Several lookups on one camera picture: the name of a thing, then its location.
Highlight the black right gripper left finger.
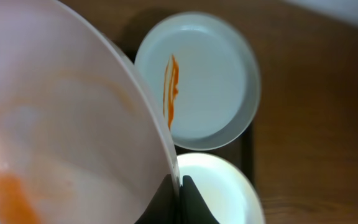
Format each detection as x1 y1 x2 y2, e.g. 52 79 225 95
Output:
135 175 177 224

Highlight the pink plate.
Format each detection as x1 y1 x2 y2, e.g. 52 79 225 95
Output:
0 1 179 223

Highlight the white plate with sauce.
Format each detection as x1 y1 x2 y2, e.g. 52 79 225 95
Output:
134 12 261 151

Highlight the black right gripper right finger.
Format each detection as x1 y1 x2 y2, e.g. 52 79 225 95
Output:
180 175 219 224

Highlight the cream white plate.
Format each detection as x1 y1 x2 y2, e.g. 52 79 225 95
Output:
177 152 265 224

